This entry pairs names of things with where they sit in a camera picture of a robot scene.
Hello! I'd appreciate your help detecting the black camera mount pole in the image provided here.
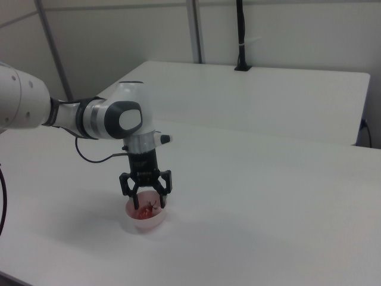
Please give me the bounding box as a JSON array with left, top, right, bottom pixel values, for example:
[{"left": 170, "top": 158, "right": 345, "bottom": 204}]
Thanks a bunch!
[{"left": 234, "top": 0, "right": 252, "bottom": 72}]

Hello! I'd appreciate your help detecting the red strawberry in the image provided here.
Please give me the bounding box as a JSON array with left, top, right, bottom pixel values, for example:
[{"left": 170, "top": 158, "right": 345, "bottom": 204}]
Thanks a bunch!
[{"left": 138, "top": 201, "right": 158, "bottom": 220}]

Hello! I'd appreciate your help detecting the black cable by robot base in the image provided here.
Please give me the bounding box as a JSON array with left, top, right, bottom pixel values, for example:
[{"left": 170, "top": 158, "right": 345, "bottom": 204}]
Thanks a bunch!
[{"left": 0, "top": 163, "right": 8, "bottom": 236}]

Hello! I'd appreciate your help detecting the pink plastic bowl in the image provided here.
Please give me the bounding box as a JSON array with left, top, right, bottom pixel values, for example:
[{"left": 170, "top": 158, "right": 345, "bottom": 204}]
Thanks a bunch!
[{"left": 124, "top": 191, "right": 167, "bottom": 231}]

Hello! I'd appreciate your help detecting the black cable at table edge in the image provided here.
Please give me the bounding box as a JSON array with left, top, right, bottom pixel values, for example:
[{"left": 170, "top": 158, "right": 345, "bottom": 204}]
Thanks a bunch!
[{"left": 360, "top": 119, "right": 373, "bottom": 147}]

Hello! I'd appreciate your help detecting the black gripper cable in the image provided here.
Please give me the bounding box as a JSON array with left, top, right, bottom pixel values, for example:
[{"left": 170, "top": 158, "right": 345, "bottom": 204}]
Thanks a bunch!
[{"left": 74, "top": 136, "right": 130, "bottom": 163}]

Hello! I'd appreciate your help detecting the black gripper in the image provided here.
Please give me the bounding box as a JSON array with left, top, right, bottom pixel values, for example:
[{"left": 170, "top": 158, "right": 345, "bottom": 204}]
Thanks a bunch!
[{"left": 118, "top": 148, "right": 173, "bottom": 210}]

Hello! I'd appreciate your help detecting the grey wall partition post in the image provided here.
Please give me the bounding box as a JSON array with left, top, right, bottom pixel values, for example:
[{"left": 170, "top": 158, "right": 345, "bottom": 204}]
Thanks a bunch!
[{"left": 186, "top": 0, "right": 207, "bottom": 64}]

